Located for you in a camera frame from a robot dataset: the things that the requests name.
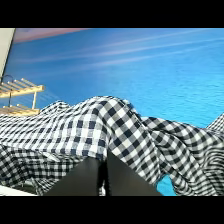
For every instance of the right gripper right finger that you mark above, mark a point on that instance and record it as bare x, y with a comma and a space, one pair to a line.
125, 181

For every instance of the wooden rack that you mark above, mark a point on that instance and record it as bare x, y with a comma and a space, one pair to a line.
20, 89

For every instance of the checked shirt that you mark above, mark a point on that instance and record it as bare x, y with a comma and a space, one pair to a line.
83, 130

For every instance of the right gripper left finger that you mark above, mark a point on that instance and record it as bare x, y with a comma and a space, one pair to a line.
83, 180

